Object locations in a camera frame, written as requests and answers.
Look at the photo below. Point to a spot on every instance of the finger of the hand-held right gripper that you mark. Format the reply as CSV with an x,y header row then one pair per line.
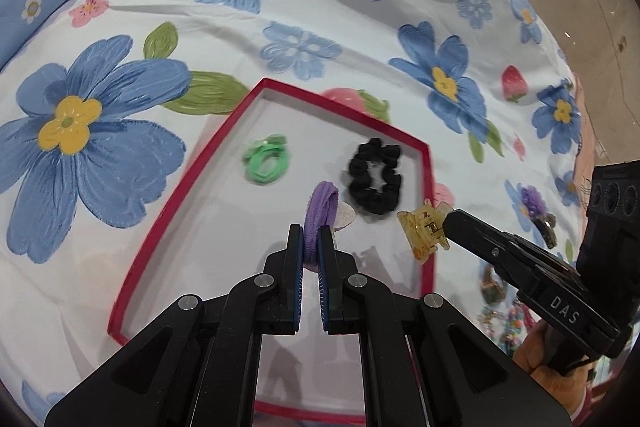
x,y
492,259
505,239

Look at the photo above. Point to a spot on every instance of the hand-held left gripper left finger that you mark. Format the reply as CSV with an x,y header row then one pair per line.
x,y
298,257

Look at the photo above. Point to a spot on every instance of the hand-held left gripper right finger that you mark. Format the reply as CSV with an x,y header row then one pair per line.
x,y
323,259

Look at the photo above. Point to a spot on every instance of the gold wristwatch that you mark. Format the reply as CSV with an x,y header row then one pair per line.
x,y
492,289

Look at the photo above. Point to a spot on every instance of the yellow claw clip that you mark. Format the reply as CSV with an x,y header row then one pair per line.
x,y
420,232

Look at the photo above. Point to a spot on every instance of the red shallow box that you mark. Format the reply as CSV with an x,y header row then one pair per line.
x,y
225,207

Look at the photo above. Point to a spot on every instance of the person's right hand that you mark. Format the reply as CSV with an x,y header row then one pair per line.
x,y
530,354

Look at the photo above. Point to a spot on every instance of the purple flower hair clip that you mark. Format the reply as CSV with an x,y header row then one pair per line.
x,y
532,202

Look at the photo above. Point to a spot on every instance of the black scrunchie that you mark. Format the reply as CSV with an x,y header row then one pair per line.
x,y
357,192

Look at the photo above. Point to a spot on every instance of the pink printed cloth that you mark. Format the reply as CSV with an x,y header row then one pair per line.
x,y
585,147

